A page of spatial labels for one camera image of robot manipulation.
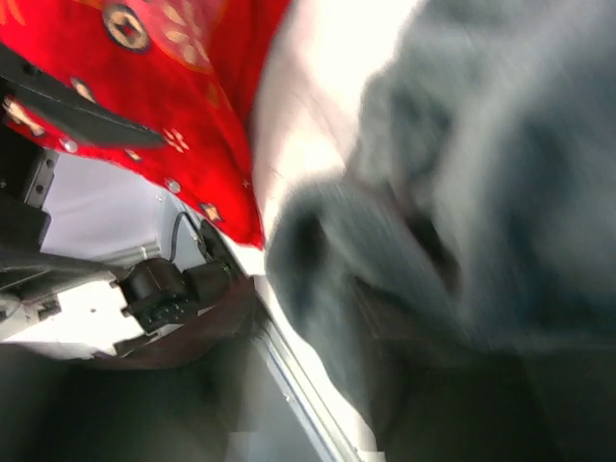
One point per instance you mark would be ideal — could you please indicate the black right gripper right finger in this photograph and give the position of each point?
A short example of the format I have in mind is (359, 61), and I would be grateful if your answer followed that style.
(427, 399)

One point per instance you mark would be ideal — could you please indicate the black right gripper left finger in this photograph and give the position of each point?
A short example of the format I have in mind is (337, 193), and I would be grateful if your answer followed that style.
(83, 385)

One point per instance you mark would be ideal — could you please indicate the grey plush pillowcase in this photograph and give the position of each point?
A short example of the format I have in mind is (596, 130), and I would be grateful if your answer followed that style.
(480, 191)

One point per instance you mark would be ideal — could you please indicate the red cartoon print pillow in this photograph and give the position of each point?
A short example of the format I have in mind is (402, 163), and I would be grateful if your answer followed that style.
(189, 70)

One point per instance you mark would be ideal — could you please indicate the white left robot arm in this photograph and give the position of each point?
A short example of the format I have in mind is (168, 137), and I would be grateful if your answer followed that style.
(158, 293)

